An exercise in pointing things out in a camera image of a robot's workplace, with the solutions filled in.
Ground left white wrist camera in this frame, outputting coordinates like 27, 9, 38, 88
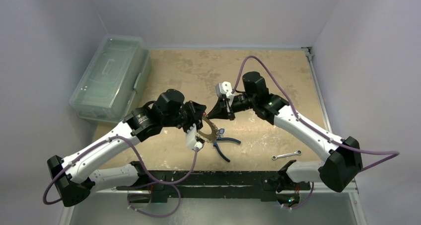
186, 124, 205, 151

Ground small silver wrench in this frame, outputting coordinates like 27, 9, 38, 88
272, 150, 302, 160

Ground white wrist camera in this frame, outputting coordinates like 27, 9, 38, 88
215, 81, 234, 103
186, 124, 205, 151

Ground aluminium frame rail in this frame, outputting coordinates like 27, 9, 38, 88
61, 170, 367, 225

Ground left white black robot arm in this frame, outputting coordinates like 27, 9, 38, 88
43, 89, 207, 207

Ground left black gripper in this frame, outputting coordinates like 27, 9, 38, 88
162, 100, 207, 136

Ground translucent green plastic box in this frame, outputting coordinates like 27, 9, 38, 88
70, 34, 151, 124

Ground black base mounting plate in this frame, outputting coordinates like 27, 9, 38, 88
117, 171, 311, 203

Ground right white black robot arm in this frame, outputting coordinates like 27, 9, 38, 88
207, 72, 362, 192

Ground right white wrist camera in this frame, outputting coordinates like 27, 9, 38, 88
215, 81, 234, 103

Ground blue handled pliers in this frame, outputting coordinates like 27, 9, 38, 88
212, 137, 242, 163

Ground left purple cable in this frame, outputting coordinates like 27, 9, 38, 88
43, 135, 200, 218

